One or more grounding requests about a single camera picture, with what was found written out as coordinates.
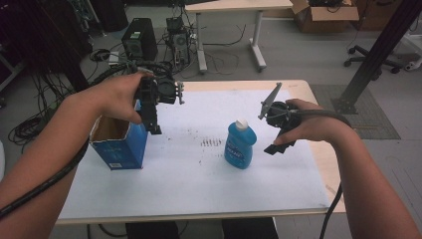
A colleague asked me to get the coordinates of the person's left hand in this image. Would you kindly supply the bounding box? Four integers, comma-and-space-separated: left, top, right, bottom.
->
68, 72, 155, 126

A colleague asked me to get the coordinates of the black office chair base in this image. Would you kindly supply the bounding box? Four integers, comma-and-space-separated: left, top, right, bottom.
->
343, 44, 404, 75

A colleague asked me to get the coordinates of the brown cardboard box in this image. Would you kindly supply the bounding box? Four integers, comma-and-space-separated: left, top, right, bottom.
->
291, 0, 360, 34

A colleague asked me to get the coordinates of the person's leg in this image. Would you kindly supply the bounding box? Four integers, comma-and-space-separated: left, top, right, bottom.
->
124, 220, 182, 239
221, 217, 280, 239

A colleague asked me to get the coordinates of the black computer tower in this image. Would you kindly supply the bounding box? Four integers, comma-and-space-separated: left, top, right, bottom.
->
120, 17, 159, 62

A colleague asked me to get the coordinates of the white paper mat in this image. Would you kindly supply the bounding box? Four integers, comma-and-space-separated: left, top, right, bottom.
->
58, 89, 331, 221

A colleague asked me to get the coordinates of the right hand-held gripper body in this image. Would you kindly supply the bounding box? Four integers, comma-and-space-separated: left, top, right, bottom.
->
258, 82, 303, 131

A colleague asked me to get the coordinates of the light wooden table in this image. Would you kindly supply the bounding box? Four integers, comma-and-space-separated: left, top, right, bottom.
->
54, 79, 347, 226

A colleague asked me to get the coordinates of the white power strip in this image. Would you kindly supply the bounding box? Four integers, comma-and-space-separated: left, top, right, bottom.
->
107, 51, 121, 67

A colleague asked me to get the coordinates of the person's left leg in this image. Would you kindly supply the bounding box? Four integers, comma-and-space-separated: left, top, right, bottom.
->
124, 220, 182, 239

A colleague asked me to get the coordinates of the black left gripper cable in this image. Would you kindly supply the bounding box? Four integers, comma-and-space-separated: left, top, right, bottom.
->
0, 61, 175, 220

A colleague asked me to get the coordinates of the person's right hand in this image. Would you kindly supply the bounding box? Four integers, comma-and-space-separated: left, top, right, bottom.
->
273, 98, 357, 144

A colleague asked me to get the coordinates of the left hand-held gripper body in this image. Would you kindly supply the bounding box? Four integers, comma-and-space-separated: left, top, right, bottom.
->
133, 77, 186, 106

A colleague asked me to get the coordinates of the white-legged wooden desk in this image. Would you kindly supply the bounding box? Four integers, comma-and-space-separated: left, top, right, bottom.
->
183, 0, 295, 75

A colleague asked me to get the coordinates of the bundle of black floor cables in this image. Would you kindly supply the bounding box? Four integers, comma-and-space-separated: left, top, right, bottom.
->
7, 71, 73, 154

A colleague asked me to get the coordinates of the blue cardboard box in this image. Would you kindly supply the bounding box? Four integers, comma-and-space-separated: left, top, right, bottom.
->
89, 99, 149, 171

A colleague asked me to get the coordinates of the person's right leg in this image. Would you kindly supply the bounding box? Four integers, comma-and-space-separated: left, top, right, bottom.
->
221, 217, 280, 239

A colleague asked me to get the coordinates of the dark curtain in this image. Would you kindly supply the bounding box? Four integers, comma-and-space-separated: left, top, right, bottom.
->
0, 0, 94, 93

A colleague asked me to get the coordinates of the black metal post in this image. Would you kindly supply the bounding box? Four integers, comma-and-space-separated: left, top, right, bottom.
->
331, 0, 422, 116

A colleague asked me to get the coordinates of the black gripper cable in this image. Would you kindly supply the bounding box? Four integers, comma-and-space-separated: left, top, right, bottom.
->
292, 109, 353, 239
0, 61, 175, 220

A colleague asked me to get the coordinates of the blue bottle with white cap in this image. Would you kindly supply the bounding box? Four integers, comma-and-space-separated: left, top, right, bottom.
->
223, 119, 258, 170

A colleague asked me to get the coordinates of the grey floor mat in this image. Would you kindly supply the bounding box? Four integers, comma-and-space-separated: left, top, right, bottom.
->
310, 84, 402, 140

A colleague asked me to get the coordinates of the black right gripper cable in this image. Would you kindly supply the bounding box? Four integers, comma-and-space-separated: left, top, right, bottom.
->
292, 109, 353, 239

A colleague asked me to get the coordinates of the open computer case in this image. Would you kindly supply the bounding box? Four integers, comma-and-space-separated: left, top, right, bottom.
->
165, 16, 192, 68

